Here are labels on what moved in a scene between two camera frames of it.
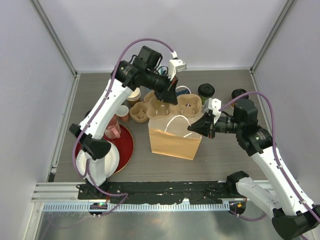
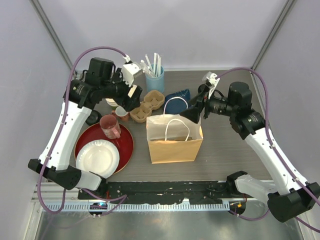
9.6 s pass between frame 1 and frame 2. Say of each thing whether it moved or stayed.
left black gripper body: moved
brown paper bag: moved
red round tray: stayed
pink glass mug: stayed
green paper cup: moved
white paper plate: stayed
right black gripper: moved
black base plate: stayed
